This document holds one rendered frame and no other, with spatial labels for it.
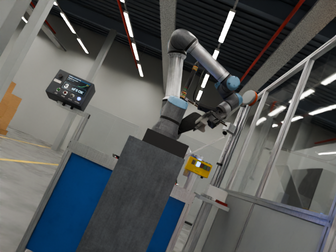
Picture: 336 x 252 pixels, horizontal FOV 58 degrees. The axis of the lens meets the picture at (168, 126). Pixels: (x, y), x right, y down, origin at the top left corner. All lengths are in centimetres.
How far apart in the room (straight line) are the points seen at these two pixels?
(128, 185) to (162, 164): 19
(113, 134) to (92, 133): 64
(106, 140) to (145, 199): 822
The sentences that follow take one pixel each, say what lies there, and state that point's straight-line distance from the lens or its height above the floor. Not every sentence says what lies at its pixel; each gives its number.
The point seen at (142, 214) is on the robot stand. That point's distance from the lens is 151.
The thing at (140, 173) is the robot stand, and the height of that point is 85.
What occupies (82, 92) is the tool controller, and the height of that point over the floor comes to 116.
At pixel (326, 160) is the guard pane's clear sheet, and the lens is 152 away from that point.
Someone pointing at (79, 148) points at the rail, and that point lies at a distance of 209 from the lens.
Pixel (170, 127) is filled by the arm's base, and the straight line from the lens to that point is 160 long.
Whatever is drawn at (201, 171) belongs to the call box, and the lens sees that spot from 202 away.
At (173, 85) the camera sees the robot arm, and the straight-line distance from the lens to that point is 180.
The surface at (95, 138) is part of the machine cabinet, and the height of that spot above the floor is 103.
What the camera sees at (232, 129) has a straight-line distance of 285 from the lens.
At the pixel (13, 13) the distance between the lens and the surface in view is 73.
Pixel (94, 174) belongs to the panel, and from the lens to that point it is 208.
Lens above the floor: 89
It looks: 9 degrees up
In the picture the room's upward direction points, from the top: 24 degrees clockwise
